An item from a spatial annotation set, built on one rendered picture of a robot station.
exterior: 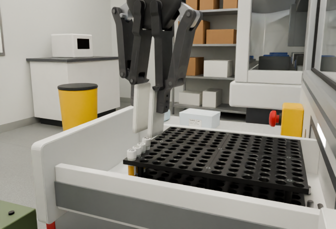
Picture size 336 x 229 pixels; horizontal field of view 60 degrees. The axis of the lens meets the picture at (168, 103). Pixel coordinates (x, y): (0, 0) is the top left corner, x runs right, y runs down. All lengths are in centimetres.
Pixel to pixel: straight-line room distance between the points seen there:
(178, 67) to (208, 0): 401
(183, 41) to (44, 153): 22
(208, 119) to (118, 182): 70
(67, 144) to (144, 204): 14
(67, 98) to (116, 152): 256
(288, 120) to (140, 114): 40
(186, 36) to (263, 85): 88
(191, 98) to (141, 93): 418
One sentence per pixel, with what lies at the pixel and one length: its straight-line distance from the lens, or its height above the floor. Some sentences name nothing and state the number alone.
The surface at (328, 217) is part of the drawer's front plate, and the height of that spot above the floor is 93.
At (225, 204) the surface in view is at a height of 89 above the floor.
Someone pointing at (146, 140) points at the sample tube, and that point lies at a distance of 42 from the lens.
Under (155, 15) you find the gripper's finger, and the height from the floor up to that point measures 108.
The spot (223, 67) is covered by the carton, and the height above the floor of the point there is 76.
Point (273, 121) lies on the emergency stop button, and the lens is 73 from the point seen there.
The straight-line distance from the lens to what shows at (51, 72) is 403.
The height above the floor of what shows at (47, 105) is 28.
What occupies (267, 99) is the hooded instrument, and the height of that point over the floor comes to 84.
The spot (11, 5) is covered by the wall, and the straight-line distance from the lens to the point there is 427.
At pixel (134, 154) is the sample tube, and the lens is 39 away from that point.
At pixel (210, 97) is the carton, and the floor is 30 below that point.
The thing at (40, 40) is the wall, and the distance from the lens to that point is 449.
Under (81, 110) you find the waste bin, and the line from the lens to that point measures 308.
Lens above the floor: 105
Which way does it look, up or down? 11 degrees down
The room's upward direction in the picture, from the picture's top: straight up
